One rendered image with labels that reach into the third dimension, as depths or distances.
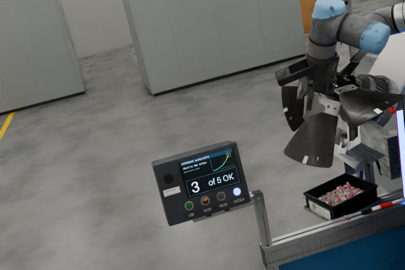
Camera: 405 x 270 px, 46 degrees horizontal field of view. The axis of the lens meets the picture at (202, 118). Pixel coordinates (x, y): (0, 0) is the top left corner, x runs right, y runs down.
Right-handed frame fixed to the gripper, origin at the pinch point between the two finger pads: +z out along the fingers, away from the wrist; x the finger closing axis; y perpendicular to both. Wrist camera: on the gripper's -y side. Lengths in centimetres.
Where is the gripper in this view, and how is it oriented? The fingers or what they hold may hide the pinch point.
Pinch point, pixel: (301, 109)
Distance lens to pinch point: 145.9
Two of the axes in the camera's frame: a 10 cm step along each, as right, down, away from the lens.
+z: -0.1, 7.6, 6.5
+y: 10.0, -0.3, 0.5
